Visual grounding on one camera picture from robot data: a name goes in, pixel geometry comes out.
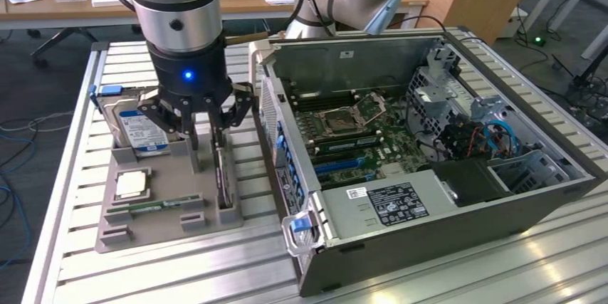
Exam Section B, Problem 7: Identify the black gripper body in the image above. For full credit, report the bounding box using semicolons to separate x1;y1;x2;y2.
146;36;234;105

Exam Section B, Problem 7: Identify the black graphics card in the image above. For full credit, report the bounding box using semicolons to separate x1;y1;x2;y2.
207;110;238;211

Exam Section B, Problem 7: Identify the hard disk with blue label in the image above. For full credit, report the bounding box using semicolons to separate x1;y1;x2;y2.
89;84;187;158

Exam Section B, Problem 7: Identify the grey parts rack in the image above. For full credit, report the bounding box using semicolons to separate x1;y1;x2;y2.
94;104;247;254

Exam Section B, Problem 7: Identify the CPU socket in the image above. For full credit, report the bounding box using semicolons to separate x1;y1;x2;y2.
322;107;363;138

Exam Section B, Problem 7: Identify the silver CPU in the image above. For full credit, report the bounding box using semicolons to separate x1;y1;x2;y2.
115;171;150;199

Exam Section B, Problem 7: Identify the green RAM stick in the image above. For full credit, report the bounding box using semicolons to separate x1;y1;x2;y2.
107;195;201;213

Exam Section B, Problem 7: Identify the metal socket cover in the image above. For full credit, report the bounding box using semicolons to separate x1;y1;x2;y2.
353;91;390;127

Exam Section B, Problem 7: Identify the black chair base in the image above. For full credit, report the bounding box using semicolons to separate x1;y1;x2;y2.
29;24;145;68

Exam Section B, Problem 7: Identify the grey power supply unit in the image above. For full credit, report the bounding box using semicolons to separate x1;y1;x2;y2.
321;170;461;241

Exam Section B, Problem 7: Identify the tall perforated metal disk bay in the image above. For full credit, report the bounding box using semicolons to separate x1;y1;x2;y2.
406;46;478;143

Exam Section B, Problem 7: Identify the open dark PC case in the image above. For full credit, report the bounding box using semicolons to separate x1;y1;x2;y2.
247;27;607;299

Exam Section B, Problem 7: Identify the low silver disk bay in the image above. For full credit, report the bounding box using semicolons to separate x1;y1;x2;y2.
489;150;573;194

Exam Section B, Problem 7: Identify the white floor cable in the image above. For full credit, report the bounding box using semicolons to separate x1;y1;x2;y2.
0;110;77;133

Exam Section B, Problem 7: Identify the blue floor cable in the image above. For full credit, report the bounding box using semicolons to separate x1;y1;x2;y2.
0;132;35;268

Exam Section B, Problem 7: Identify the black cable behind case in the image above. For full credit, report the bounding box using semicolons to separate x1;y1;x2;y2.
393;14;473;41

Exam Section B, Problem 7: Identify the blue wire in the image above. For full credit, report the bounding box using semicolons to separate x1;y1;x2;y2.
483;120;523;158

